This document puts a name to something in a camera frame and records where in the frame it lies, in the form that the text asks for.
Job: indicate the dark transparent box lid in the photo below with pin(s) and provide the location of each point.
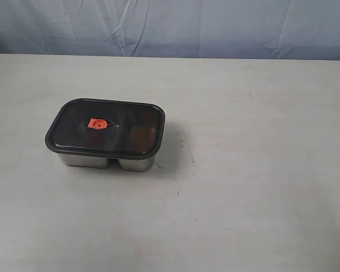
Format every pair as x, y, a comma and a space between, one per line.
101, 128

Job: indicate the yellow toy cheese wedge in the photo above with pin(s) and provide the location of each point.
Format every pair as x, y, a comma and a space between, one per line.
142, 138

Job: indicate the stainless steel lunch box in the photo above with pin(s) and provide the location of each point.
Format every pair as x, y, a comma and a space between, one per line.
97, 162

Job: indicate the blue-grey backdrop cloth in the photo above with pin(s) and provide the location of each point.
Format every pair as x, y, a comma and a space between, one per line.
304, 30

